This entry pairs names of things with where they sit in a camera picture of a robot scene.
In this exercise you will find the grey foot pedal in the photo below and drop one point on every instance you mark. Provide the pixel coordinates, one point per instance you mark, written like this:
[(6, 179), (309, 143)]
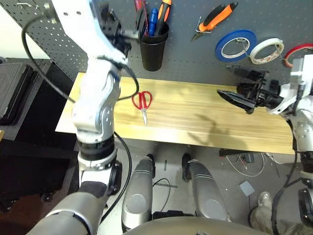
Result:
[(247, 188)]

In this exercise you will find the khaki trouser leg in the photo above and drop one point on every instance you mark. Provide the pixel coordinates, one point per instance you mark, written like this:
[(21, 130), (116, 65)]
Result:
[(264, 220)]

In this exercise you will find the white sneaker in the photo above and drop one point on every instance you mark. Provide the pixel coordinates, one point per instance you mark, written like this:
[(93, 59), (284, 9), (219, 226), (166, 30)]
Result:
[(265, 199)]

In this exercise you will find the metal peg hook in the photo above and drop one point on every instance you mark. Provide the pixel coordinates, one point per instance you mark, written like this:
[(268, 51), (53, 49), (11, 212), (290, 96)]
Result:
[(24, 4)]

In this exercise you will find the black plastic cup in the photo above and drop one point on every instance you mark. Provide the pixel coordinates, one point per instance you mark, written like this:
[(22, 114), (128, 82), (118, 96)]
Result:
[(152, 56)]

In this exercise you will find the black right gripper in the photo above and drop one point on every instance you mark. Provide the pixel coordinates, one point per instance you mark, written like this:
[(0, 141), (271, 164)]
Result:
[(264, 93)]

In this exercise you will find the black ribbed equipment case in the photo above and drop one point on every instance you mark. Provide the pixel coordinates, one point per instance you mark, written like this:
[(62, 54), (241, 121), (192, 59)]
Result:
[(14, 90)]

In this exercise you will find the silver robot leg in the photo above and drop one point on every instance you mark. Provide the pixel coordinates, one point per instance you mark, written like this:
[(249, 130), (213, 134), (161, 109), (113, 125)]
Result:
[(137, 191), (207, 191)]

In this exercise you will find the grey robot torso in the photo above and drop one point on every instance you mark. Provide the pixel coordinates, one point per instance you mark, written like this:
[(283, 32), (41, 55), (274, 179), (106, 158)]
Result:
[(190, 226)]

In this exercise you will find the silver left robot leg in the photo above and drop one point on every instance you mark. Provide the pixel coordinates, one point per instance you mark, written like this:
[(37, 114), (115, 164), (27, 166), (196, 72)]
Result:
[(137, 191)]

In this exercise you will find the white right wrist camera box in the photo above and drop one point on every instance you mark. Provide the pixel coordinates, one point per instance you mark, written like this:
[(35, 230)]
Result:
[(300, 80)]

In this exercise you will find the white tape roll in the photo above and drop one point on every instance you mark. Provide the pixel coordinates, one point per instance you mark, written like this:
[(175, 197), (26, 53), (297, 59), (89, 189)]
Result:
[(255, 56)]

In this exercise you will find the grey perforated pegboard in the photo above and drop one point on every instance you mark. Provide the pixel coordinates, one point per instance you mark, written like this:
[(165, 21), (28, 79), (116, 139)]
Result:
[(185, 56)]

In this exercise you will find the orange and black screwdriver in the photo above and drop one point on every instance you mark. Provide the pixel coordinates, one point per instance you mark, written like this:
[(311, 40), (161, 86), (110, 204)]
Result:
[(163, 14)]

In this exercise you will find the blue tape roll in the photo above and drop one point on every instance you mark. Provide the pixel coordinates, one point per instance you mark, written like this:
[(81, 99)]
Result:
[(219, 52)]

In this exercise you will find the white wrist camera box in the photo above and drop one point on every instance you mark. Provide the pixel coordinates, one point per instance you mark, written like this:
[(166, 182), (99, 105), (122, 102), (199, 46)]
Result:
[(300, 80), (80, 22)]

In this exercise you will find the red tape roll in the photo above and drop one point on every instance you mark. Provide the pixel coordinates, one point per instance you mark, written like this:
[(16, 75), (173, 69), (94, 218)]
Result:
[(297, 47)]

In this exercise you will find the orange and black pliers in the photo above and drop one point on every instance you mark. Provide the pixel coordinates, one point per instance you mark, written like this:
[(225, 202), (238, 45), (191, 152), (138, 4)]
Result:
[(216, 17)]

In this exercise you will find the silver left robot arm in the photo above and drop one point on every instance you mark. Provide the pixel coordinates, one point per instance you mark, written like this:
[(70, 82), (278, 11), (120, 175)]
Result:
[(97, 107)]

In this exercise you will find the silver right robot leg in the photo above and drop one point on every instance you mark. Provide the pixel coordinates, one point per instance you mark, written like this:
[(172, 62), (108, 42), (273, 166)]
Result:
[(207, 191)]

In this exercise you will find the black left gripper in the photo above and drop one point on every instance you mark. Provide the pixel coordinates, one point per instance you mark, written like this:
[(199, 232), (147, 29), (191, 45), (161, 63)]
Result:
[(115, 27)]

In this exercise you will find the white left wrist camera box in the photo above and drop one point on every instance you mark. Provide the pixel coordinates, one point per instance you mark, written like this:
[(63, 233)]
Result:
[(80, 22)]

